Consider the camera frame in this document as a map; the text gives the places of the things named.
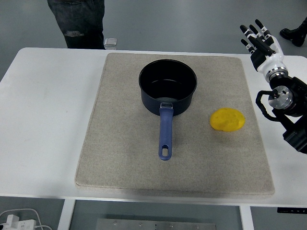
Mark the black table control panel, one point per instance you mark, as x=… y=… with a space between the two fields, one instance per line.
x=291 y=210

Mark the small clear box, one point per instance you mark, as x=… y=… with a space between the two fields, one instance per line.
x=110 y=43

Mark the white table leg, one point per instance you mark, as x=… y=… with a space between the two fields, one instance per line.
x=66 y=215
x=247 y=218

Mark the grey metal plate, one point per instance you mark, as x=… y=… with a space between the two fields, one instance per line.
x=156 y=225

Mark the person's black boot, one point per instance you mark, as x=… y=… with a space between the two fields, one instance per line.
x=296 y=33

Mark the white power adapter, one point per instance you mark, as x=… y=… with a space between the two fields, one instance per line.
x=16 y=222

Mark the person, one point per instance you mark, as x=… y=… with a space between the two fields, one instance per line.
x=79 y=21

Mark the yellow potato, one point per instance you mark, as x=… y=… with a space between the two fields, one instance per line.
x=227 y=119

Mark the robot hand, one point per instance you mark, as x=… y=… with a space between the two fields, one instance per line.
x=272 y=61

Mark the beige fabric mat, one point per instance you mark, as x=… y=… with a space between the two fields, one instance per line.
x=120 y=143

